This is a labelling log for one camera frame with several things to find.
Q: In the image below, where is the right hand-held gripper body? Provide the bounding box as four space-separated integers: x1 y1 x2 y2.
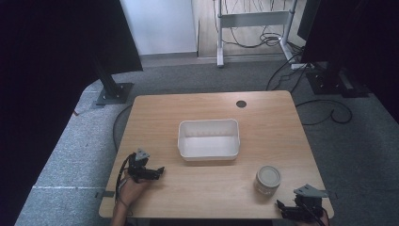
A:
281 184 329 222

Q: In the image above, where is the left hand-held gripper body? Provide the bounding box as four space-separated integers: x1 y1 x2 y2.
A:
126 148 159 184

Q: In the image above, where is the person's right hand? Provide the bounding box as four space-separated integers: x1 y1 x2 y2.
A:
295 209 331 226

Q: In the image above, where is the person's left hand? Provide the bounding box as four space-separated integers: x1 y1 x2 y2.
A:
118 177 152 209

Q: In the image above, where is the beige jar with lid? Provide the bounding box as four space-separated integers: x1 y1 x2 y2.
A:
254 165 282 198

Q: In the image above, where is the white plastic bin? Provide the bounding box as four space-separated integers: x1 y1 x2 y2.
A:
177 118 241 162

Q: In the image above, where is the black stand base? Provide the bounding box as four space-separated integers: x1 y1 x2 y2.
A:
305 61 371 99

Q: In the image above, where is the white power strip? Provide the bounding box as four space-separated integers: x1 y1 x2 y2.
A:
290 62 314 71

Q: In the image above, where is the black curtain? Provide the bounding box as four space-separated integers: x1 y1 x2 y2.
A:
300 0 399 124
0 0 144 226

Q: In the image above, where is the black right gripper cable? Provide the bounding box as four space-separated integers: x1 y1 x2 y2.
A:
297 196 327 226

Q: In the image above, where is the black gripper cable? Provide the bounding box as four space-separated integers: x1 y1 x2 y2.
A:
114 153 133 202
297 196 327 226

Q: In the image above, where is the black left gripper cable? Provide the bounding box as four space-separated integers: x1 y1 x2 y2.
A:
114 153 133 202

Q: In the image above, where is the grey table edge bracket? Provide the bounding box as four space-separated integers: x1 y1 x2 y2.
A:
94 189 116 200

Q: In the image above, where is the thin black floor cable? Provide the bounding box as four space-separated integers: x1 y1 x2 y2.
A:
112 104 134 153

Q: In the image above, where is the looped black floor cable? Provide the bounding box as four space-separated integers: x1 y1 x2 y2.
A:
295 99 354 127

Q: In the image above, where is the black stand with base plate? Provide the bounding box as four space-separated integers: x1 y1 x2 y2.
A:
91 55 135 106

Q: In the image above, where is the long black floor cable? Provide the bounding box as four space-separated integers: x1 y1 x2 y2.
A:
265 51 310 94

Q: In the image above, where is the bundle of black cables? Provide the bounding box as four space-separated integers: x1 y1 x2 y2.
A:
219 0 305 54

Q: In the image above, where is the white metal desk frame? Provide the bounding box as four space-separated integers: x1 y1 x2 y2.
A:
215 0 299 69

